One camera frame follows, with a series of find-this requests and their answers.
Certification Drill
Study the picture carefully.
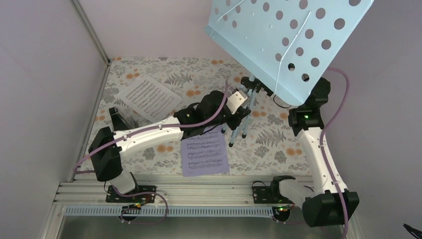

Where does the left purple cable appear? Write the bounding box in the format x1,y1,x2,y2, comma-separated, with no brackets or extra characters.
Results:
73,82,230,175

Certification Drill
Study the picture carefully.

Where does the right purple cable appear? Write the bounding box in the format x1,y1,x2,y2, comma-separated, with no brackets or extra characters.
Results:
318,67,350,239

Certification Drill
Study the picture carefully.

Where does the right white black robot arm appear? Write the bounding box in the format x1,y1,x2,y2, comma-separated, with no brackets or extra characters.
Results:
269,78,359,227

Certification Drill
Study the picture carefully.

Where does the black object at corner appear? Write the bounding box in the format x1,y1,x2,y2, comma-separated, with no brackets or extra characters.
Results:
403,224,422,239

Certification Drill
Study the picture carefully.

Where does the purple cable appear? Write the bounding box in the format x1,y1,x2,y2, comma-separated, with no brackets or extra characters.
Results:
318,67,350,239
73,82,230,175

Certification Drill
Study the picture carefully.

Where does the floral patterned table mat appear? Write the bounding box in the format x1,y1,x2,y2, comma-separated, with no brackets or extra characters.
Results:
90,57,310,176

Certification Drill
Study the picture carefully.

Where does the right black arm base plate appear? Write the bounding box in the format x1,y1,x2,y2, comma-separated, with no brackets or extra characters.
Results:
251,186,292,204

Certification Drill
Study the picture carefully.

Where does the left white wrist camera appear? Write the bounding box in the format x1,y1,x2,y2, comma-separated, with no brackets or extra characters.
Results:
226,90,249,115

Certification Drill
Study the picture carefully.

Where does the white sheet music paper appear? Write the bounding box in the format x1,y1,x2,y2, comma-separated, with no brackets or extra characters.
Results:
117,74,182,122

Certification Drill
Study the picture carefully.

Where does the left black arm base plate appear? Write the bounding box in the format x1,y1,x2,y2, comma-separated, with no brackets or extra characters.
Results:
105,185,157,204

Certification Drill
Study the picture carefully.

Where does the aluminium mounting rail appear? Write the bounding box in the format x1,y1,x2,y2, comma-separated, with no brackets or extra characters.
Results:
53,175,299,220

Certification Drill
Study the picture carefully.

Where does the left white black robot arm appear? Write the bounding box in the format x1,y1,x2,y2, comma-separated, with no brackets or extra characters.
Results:
89,90,250,202

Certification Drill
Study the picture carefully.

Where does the light blue music stand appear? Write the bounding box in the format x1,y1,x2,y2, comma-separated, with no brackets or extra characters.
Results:
204,0,375,148

